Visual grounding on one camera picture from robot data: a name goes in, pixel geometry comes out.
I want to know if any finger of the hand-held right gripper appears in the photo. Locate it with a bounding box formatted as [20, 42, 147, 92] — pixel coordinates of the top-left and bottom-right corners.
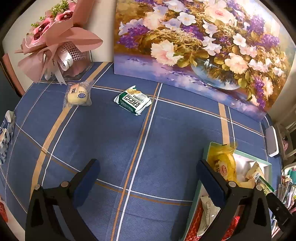
[265, 192, 293, 230]

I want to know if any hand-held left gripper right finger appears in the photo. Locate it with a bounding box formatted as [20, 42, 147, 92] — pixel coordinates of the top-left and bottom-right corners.
[196, 160, 272, 241]

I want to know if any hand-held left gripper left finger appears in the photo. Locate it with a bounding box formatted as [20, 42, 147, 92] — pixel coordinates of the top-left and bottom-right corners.
[25, 159, 101, 241]

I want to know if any yellow bread packet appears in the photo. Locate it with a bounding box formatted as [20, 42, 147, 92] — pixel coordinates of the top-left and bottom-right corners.
[206, 142, 238, 182]

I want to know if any white box with teal rim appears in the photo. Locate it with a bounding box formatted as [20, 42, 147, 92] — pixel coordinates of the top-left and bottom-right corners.
[180, 142, 273, 241]

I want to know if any pile of colourful clutter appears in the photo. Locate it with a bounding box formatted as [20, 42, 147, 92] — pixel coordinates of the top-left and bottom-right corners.
[276, 166, 296, 211]

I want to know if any white printed snack packet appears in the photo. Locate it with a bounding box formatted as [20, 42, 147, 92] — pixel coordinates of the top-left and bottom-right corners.
[199, 195, 221, 232]

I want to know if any red snack packet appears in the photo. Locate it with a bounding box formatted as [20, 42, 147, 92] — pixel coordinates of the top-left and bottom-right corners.
[186, 204, 241, 241]

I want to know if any cream and brown snack wrapper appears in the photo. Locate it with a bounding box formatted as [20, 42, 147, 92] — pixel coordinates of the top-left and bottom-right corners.
[245, 161, 264, 181]

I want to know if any blue plaid tablecloth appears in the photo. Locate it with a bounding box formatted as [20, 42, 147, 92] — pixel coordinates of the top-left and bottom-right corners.
[0, 61, 273, 241]

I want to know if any white rectangular device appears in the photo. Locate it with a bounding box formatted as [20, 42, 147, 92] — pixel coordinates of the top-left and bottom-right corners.
[265, 126, 279, 157]

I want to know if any white shelf unit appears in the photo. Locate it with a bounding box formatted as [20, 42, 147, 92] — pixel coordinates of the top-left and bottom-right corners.
[276, 122, 296, 161]

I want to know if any round bun in clear packet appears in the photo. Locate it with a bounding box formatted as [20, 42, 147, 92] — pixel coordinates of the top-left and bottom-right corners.
[63, 80, 94, 108]

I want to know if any green and white snack packet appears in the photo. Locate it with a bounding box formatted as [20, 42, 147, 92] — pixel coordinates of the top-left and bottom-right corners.
[114, 86, 152, 115]

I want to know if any blue and white snack packet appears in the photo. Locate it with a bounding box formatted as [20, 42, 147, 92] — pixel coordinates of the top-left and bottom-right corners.
[0, 110, 16, 165]

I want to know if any floral canvas painting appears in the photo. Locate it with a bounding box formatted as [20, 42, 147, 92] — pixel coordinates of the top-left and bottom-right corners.
[113, 0, 296, 121]

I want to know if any pink paper flower bouquet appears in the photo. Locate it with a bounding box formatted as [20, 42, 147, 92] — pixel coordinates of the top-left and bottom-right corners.
[14, 0, 104, 85]

